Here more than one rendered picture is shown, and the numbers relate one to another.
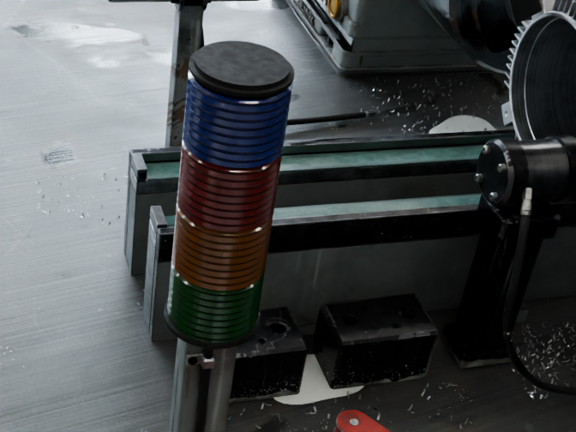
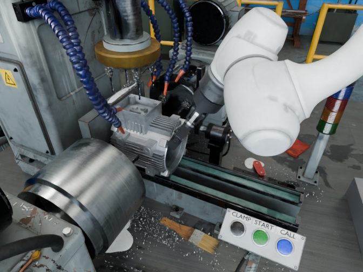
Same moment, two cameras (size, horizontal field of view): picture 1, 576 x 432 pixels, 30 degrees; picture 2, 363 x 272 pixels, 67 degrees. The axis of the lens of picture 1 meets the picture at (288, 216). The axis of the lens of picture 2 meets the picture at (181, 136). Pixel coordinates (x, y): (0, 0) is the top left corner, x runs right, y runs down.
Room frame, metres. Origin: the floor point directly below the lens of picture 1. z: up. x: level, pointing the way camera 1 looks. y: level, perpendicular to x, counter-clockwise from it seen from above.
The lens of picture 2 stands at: (1.44, 0.29, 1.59)
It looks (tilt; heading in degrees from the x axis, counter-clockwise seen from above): 37 degrees down; 229
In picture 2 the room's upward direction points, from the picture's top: straight up
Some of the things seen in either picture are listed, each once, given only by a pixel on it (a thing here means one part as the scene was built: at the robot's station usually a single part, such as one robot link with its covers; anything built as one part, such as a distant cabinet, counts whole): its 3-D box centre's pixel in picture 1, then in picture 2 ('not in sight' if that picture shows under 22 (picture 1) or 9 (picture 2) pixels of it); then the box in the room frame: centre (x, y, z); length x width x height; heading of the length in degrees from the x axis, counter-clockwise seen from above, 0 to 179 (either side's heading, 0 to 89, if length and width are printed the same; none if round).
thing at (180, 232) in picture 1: (222, 234); (332, 113); (0.55, 0.04, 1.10); 0.06 x 0.06 x 0.04
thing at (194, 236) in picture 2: not in sight; (188, 232); (1.08, -0.08, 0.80); 0.21 x 0.05 x 0.01; 108
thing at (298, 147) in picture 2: not in sight; (288, 143); (0.42, -0.12, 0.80); 0.15 x 0.12 x 0.01; 89
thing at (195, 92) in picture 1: (237, 109); (341, 88); (0.55, 0.04, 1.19); 0.06 x 0.06 x 0.04
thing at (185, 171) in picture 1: (229, 174); (336, 101); (0.55, 0.04, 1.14); 0.06 x 0.06 x 0.04
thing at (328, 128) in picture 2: (215, 290); (328, 124); (0.55, 0.04, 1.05); 0.06 x 0.06 x 0.04
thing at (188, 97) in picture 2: not in sight; (188, 91); (0.73, -0.47, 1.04); 0.41 x 0.25 x 0.25; 23
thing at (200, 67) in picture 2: not in sight; (200, 102); (0.86, -0.28, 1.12); 0.04 x 0.03 x 0.26; 113
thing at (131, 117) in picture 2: not in sight; (138, 113); (1.04, -0.37, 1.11); 0.12 x 0.11 x 0.07; 112
